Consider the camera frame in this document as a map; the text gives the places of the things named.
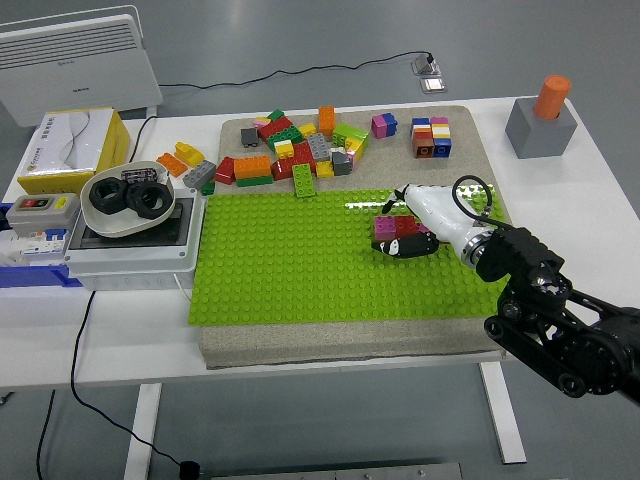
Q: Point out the white panel heater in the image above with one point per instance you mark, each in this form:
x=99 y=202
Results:
x=75 y=75

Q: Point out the red-orange toy brick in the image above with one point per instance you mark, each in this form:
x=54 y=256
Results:
x=423 y=133

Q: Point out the blue plastic bin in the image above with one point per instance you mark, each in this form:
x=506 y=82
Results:
x=30 y=276

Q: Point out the grey block holder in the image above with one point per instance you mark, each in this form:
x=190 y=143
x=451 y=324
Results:
x=540 y=137

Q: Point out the flat orange toy brick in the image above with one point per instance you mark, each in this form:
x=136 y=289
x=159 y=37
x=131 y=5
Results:
x=171 y=164

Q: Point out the flat green toy brick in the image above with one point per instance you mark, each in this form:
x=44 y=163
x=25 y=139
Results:
x=255 y=181

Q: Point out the long light grey brick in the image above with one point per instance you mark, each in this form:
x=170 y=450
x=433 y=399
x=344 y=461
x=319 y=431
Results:
x=200 y=175

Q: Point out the flat pink toy brick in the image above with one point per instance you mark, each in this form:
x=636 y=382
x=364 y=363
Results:
x=439 y=120

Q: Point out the dark grey toy brick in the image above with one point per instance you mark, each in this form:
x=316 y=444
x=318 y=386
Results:
x=249 y=137

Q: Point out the small green toy brick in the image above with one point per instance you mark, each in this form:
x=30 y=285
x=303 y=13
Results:
x=276 y=115
x=208 y=188

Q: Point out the black plug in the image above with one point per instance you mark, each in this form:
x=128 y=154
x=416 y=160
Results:
x=190 y=469

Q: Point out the dark grey sloped brick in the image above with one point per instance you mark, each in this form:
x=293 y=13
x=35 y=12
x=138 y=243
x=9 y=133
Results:
x=341 y=164

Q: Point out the open floor socket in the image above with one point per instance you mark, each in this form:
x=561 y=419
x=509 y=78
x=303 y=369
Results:
x=425 y=65

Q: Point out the red sloped toy brick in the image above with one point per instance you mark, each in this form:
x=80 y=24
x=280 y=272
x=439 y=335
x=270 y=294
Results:
x=225 y=171

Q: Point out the pink white toy brick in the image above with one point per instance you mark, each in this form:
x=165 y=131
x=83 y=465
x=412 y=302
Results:
x=262 y=121

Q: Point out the yellow pink toy brick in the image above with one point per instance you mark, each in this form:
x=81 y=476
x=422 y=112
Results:
x=356 y=149

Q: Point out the grey electrical enclosure box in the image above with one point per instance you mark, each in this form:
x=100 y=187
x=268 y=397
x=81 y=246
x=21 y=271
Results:
x=130 y=260

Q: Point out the orange cylinder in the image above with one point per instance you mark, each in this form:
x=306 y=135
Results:
x=551 y=96

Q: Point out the long lime toy brick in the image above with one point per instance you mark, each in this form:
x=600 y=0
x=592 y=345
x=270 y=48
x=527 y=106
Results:
x=304 y=181

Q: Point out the large red toy brick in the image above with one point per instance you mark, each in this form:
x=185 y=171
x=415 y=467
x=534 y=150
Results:
x=275 y=128
x=300 y=156

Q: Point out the long orange toy brick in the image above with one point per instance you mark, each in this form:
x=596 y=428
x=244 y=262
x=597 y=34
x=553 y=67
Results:
x=252 y=167

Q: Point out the white blue circuit breaker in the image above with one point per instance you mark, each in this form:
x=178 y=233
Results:
x=35 y=247

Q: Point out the light grey toy brick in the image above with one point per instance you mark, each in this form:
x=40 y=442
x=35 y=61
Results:
x=318 y=146

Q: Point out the grey push-button switch box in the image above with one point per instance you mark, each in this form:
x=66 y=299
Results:
x=40 y=212

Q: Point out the flat blue toy brick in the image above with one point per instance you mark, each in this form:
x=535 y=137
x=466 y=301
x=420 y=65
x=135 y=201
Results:
x=421 y=122

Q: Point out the white table leg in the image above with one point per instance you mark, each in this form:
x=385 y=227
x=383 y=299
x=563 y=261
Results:
x=142 y=430
x=502 y=415

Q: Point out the long dark green brick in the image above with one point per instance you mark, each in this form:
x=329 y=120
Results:
x=285 y=137

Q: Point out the large black hex nut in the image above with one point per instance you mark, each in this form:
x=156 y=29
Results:
x=100 y=200
x=135 y=200

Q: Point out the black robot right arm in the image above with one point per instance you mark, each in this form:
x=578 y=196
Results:
x=530 y=270

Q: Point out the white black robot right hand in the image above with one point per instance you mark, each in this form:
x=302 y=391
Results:
x=440 y=215

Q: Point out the yellow white tissue box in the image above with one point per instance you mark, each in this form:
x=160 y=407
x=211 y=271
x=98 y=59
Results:
x=65 y=145

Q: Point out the small black electronic part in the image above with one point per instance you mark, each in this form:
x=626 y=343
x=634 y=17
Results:
x=139 y=175

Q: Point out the tall orange toy brick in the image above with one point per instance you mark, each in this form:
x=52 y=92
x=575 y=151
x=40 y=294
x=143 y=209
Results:
x=327 y=120

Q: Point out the small yellow toy brick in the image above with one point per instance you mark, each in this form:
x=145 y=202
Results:
x=307 y=130
x=324 y=170

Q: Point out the large lime toy brick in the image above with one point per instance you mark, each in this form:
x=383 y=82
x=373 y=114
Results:
x=350 y=134

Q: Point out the red square toy brick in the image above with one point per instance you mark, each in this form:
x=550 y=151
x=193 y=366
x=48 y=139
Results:
x=406 y=227

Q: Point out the yellow stepped toy brick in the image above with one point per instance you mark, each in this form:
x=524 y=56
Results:
x=189 y=154

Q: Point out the green studded baseplate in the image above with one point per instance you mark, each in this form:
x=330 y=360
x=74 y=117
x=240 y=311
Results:
x=300 y=265

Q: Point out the brown toy brick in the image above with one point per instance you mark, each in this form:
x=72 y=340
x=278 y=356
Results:
x=424 y=148

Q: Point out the white bowl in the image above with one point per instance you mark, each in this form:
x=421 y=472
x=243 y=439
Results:
x=115 y=225

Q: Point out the closed floor socket plate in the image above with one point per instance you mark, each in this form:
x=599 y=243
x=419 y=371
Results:
x=433 y=85

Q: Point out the grey-brown foam mat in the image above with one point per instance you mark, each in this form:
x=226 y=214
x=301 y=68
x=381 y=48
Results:
x=350 y=342

